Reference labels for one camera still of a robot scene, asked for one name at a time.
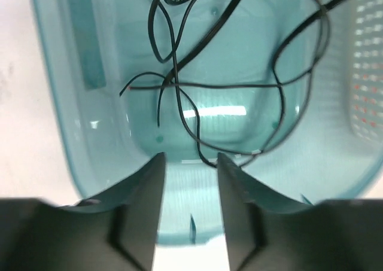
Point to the white perforated basket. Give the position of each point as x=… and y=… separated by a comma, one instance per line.
x=366, y=69

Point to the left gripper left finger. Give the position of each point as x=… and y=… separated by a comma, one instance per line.
x=115, y=229

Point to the teal plastic tray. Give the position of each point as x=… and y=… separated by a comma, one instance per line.
x=272, y=87

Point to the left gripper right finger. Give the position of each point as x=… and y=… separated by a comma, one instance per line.
x=266, y=230

